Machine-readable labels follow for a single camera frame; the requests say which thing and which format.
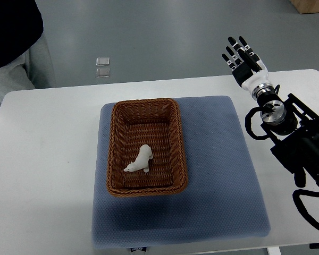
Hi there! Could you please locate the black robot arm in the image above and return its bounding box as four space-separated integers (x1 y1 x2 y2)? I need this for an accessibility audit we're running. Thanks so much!
245 83 319 230

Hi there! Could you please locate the upper metal floor plate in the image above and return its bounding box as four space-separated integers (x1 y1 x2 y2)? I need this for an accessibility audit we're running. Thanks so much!
96 57 110 66

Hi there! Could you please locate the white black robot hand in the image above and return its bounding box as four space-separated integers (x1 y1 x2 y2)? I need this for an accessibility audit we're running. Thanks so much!
222 36 266 88

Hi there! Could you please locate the metal floor plate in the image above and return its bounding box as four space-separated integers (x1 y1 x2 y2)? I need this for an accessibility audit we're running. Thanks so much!
96 67 110 78
96 57 110 66

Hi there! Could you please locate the brown wicker basket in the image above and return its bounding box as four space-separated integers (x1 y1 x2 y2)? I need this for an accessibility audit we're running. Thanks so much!
106 98 188 198

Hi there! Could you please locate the wooden box corner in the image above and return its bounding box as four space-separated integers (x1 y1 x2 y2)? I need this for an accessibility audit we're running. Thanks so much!
290 0 319 14

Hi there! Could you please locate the lower metal floor plate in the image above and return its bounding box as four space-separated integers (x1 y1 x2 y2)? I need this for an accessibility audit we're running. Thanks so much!
96 67 110 78

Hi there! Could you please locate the white bear figurine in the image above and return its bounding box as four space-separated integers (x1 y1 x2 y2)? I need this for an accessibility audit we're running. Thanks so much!
123 144 153 173

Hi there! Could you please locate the black mat label tag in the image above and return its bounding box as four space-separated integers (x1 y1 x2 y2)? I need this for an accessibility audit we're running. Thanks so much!
130 247 147 252

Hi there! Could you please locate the person in grey trousers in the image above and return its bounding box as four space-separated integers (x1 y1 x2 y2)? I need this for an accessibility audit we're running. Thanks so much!
0 1 56 101

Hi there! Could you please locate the blue grey cushion mat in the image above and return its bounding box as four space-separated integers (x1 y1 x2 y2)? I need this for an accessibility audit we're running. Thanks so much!
91 96 270 249

